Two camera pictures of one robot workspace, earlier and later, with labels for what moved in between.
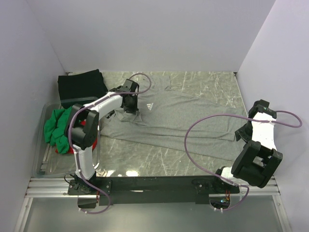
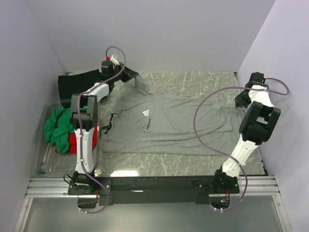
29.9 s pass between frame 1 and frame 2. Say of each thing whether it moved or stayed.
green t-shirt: stayed
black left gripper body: moved
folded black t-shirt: stayed
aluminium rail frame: stayed
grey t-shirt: moved
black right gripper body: moved
